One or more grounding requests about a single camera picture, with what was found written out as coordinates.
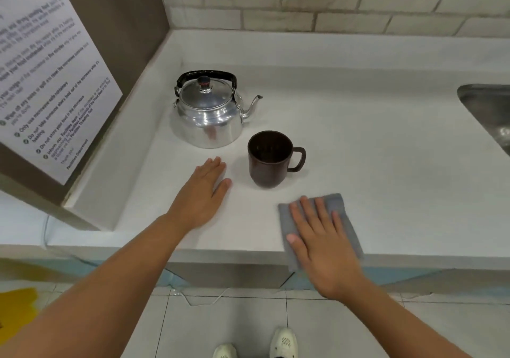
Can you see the dark brown plastic mug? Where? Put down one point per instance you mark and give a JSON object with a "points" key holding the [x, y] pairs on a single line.
{"points": [[269, 166]]}

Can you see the person's right forearm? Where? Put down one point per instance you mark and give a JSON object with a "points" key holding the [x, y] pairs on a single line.
{"points": [[398, 326]]}

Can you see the person's right hand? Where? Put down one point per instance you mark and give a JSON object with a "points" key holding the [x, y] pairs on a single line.
{"points": [[326, 254]]}

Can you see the person's right thumb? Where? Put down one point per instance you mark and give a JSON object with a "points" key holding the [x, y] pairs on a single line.
{"points": [[297, 246]]}

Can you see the brown wooden cabinet panel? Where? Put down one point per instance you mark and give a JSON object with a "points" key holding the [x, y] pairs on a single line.
{"points": [[127, 19]]}

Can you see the silver metal kettle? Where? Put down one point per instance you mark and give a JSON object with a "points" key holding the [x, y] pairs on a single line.
{"points": [[207, 119]]}

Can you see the grey cleaning cloth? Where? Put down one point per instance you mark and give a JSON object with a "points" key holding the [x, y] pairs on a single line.
{"points": [[352, 226]]}

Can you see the person's left hand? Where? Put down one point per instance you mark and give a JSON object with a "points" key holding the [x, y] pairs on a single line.
{"points": [[197, 200]]}

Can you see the person's right white shoe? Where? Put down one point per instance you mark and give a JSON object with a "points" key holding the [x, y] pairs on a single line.
{"points": [[283, 344]]}

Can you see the person's left forearm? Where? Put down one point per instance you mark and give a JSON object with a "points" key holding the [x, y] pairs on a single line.
{"points": [[99, 286]]}

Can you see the person's left thumb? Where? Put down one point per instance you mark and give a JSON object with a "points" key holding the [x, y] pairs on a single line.
{"points": [[224, 187]]}

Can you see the person's white shoe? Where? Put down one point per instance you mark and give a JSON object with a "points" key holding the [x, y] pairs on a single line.
{"points": [[283, 344], [225, 351]]}

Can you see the yellow floor object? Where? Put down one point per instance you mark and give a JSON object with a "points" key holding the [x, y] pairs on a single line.
{"points": [[18, 314]]}

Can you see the person's left white shoe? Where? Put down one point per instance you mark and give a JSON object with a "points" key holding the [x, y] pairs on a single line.
{"points": [[225, 351]]}

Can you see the stainless steel sink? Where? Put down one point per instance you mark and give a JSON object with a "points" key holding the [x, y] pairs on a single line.
{"points": [[492, 111]]}

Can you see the white printed paper notice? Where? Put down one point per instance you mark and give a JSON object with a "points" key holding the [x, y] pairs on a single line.
{"points": [[47, 71]]}

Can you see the person's right little finger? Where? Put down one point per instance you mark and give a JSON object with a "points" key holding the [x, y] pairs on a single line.
{"points": [[338, 222]]}

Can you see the person's right middle finger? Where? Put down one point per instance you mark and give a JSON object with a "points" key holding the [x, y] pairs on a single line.
{"points": [[310, 212]]}

